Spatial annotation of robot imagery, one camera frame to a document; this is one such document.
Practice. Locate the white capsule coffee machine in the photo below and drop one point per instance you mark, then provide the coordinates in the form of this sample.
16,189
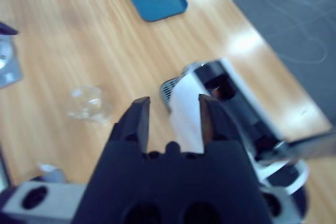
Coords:
186,119

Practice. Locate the white paper tag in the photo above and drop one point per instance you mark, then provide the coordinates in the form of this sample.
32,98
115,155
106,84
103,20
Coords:
47,168

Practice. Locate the clear water tank black lid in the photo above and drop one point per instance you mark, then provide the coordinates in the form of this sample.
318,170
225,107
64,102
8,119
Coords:
288,176

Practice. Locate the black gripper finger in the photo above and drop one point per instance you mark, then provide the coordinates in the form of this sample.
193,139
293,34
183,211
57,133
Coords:
218,124
8,30
134,124

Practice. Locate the clear drinking glass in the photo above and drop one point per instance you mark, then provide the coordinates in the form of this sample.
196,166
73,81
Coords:
89,106

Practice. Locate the silver coffee machine lever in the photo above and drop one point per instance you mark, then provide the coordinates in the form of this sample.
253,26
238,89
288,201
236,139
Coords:
309,146

